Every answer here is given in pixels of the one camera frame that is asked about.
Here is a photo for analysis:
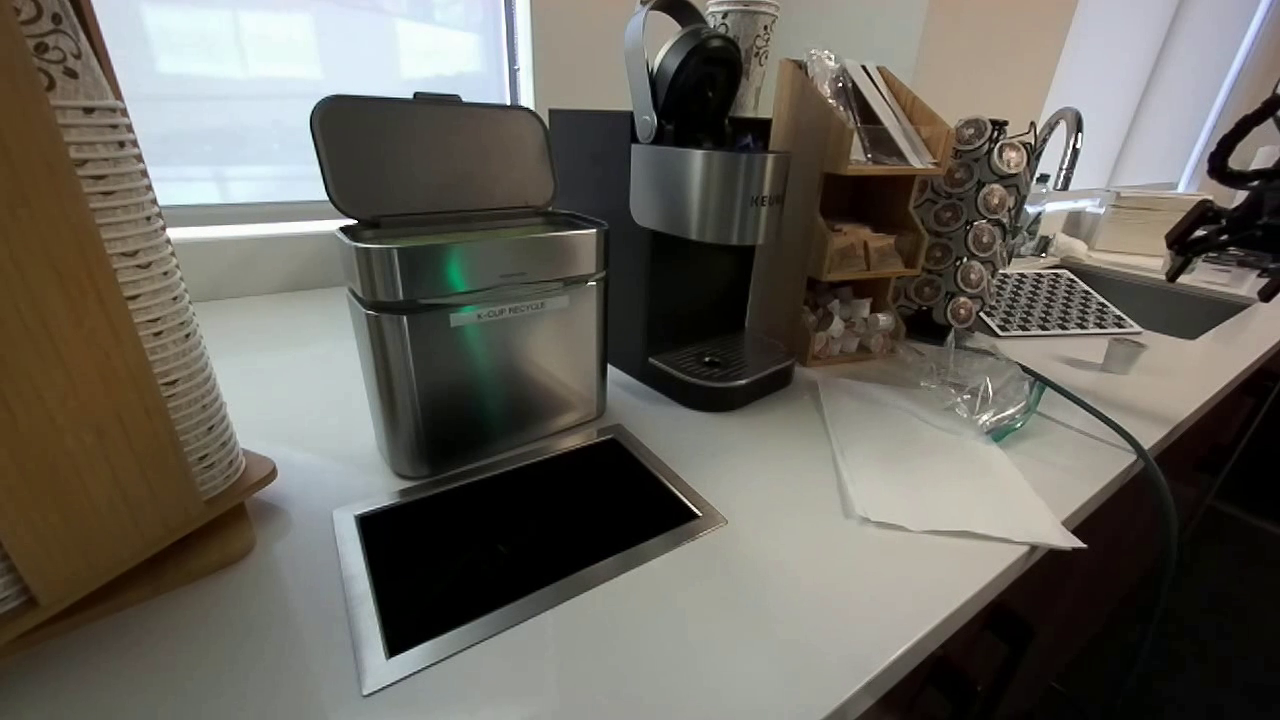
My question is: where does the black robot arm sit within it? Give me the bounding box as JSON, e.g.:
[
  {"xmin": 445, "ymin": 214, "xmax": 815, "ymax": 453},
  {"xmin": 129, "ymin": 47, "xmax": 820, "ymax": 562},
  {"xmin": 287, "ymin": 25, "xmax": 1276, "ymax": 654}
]
[{"xmin": 1163, "ymin": 84, "xmax": 1280, "ymax": 304}]

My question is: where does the black silver coffee machine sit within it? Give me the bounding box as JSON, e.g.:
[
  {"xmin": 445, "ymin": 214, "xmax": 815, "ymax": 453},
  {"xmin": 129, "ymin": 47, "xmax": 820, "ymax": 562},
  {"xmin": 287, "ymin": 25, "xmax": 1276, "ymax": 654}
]
[{"xmin": 546, "ymin": 0, "xmax": 792, "ymax": 411}]

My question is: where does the steel framed counter opening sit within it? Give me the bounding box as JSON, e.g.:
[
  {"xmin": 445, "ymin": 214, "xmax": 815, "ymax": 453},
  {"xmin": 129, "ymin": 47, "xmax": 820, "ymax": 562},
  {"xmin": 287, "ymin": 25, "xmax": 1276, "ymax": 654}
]
[{"xmin": 332, "ymin": 423, "xmax": 722, "ymax": 698}]

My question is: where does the stainless steel trash bin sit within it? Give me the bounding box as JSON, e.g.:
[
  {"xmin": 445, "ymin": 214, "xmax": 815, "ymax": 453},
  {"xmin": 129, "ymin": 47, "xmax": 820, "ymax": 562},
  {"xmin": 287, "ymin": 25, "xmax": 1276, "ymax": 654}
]
[{"xmin": 308, "ymin": 92, "xmax": 603, "ymax": 480}]

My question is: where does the white paper sheet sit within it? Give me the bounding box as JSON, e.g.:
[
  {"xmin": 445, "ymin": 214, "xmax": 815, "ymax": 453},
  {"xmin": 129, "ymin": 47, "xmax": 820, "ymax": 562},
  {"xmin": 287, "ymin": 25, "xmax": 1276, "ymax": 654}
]
[{"xmin": 812, "ymin": 373, "xmax": 1081, "ymax": 552}]

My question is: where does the wooden condiment organizer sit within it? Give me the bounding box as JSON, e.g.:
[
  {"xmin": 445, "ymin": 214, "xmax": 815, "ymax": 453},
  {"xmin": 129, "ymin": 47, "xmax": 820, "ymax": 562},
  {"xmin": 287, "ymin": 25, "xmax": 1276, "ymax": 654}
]
[{"xmin": 749, "ymin": 62, "xmax": 953, "ymax": 363}]

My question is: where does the checkered calibration board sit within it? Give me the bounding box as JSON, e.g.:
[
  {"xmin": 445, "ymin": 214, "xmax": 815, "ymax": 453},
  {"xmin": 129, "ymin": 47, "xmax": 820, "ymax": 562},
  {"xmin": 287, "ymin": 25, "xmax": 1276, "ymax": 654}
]
[{"xmin": 985, "ymin": 270, "xmax": 1138, "ymax": 342}]

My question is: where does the chrome sink faucet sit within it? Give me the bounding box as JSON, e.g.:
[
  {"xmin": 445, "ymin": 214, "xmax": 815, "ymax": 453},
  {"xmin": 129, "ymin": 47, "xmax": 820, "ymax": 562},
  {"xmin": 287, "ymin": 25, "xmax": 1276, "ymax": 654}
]
[{"xmin": 1026, "ymin": 106, "xmax": 1083, "ymax": 192}]

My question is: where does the wooden cup holder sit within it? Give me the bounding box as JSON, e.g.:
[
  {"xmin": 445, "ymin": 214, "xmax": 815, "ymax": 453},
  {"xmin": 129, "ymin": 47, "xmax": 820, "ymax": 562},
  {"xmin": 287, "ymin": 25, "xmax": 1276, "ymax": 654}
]
[{"xmin": 0, "ymin": 0, "xmax": 276, "ymax": 654}]

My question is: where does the stack of paper cups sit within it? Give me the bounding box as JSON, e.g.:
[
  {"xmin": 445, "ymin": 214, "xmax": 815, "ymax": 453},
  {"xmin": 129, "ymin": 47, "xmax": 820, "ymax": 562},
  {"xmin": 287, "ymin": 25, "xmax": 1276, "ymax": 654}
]
[{"xmin": 7, "ymin": 0, "xmax": 252, "ymax": 510}]

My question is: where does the black wire pod stand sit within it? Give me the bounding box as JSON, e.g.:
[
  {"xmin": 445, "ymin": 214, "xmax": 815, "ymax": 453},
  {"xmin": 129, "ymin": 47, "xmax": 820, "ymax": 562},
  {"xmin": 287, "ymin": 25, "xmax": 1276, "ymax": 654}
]
[{"xmin": 891, "ymin": 117, "xmax": 1035, "ymax": 344}]

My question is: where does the teal cable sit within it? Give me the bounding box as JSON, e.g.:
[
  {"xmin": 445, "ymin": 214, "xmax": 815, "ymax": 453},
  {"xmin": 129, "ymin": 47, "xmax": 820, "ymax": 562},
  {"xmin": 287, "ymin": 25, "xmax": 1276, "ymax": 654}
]
[{"xmin": 986, "ymin": 349, "xmax": 1184, "ymax": 673}]

